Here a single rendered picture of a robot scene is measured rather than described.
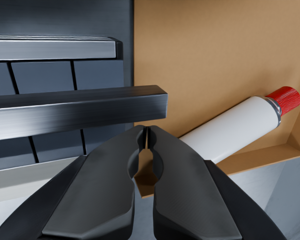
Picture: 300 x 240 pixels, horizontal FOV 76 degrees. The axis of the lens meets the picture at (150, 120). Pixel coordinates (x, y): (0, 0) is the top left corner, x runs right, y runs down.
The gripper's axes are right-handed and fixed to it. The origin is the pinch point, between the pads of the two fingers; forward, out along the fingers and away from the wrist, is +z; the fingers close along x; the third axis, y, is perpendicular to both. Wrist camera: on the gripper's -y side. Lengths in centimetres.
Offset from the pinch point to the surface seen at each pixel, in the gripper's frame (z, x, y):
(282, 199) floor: 162, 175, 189
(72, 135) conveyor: 2.5, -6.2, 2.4
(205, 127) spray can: 9.9, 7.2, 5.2
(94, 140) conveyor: 3.1, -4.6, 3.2
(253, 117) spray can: 9.7, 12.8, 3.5
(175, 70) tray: 10.8, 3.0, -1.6
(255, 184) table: 18.5, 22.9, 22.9
